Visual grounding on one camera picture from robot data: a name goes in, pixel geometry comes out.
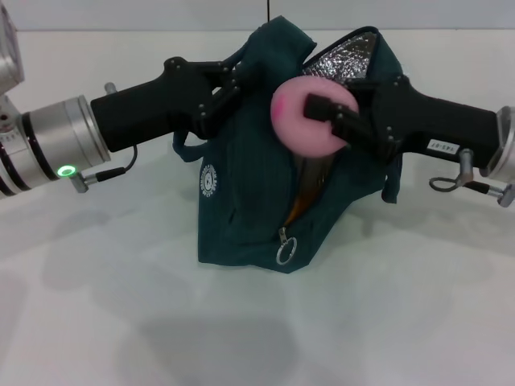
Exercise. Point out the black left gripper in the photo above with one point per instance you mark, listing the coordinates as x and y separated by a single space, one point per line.
149 108

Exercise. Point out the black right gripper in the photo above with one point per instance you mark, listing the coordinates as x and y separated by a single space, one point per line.
434 124

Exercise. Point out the pink ball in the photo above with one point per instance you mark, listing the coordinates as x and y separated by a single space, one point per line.
289 120

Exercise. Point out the dark teal zipper bag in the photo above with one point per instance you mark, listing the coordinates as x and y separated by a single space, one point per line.
241 181

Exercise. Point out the yellow banana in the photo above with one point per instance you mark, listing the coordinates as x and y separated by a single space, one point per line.
299 203

